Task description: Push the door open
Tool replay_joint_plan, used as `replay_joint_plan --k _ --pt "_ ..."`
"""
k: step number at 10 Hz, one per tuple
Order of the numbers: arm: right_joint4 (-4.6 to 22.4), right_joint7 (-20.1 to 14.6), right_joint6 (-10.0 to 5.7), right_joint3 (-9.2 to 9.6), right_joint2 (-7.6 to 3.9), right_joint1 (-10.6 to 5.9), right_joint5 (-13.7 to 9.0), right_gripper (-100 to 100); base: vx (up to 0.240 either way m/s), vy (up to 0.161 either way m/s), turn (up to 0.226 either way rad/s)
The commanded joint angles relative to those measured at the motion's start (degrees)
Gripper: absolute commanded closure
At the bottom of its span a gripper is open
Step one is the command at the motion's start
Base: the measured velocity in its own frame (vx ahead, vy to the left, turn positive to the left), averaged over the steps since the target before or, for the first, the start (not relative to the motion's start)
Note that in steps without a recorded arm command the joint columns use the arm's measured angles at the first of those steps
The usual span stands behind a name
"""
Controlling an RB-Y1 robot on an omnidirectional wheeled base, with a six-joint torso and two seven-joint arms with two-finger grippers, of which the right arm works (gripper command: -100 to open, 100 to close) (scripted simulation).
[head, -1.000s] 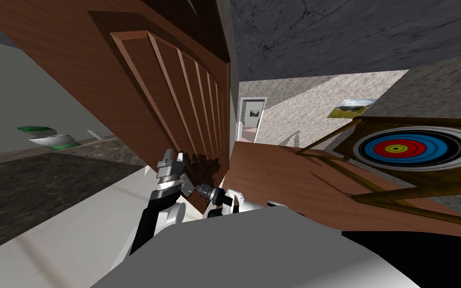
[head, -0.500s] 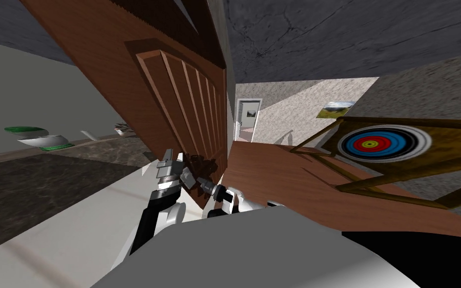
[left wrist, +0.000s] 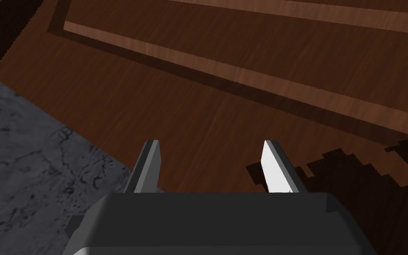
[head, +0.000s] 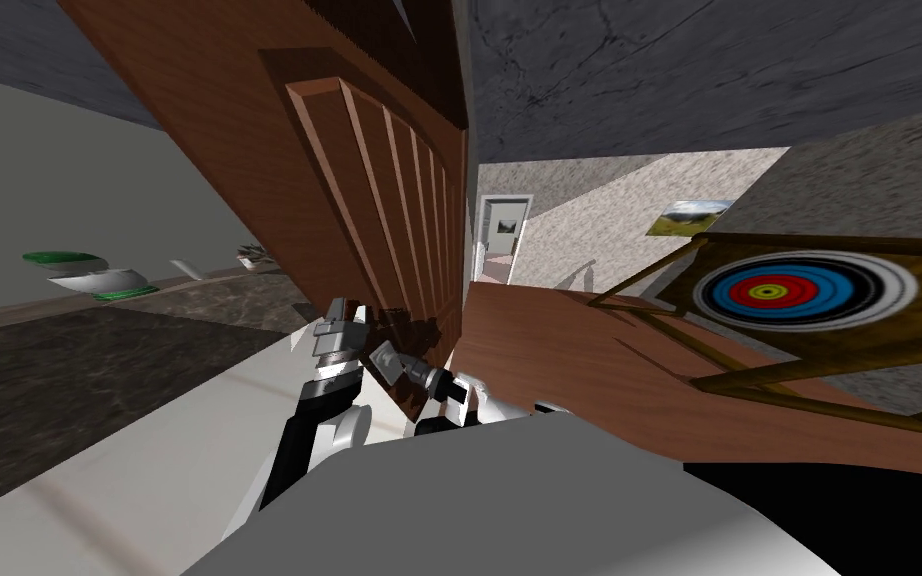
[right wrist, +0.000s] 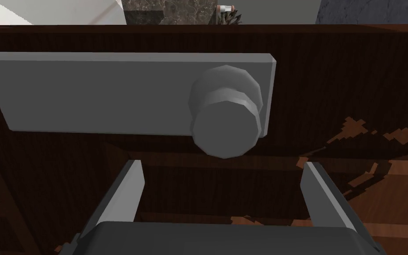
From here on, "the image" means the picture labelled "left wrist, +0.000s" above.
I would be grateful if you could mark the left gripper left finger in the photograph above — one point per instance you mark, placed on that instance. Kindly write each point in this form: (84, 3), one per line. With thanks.
(147, 170)

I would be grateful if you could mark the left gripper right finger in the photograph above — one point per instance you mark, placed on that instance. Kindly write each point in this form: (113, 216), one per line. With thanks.
(276, 173)

